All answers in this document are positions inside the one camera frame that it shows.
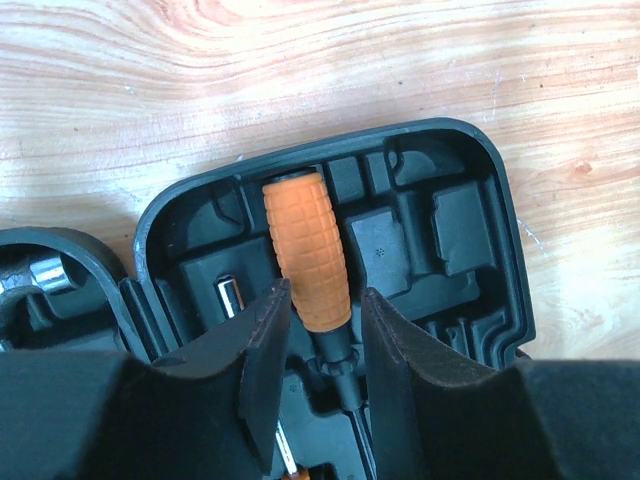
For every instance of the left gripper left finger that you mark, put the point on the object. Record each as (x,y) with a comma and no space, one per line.
(107,415)

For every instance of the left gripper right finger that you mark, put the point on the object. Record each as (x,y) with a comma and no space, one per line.
(437,414)

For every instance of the black handled screwdriver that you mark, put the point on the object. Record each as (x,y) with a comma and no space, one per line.
(261,378)

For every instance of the black plastic tool case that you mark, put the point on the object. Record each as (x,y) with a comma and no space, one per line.
(425,218)

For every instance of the orange handled screwdriver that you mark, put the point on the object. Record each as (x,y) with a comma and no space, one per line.
(309,252)

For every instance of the claw hammer black grip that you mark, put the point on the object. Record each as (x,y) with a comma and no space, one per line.
(45,272)

